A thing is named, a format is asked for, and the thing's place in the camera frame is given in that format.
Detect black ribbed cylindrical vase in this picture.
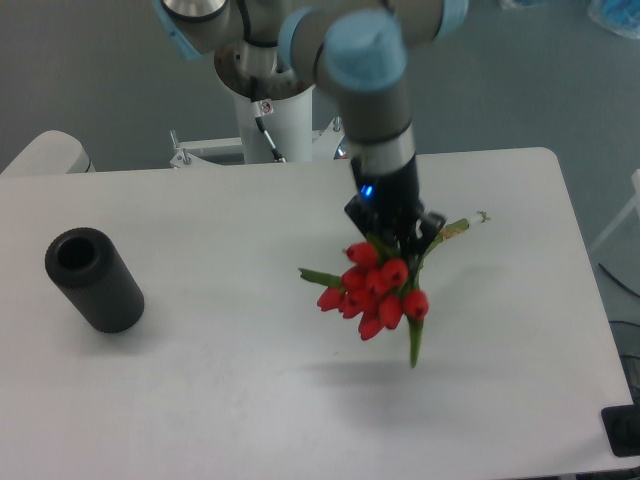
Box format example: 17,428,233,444
45,227,145,334

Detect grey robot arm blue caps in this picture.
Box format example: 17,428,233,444
154,1,469,270

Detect grey cable on pedestal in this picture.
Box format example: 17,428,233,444
253,115,287,164

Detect white frame at right edge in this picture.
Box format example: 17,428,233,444
587,169,639,254

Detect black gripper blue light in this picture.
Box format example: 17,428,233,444
344,155,446,273

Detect red tulip bouquet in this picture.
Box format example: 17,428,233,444
298,211,490,367

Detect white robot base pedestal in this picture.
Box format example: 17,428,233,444
170,41,347,169

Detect white rounded object behind table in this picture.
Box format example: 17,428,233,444
1,130,96,178

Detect black cable on floor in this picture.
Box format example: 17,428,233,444
597,262,640,291

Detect blue plastic bag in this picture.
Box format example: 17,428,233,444
588,0,639,39

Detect black device at table corner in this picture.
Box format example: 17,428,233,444
601,405,639,458

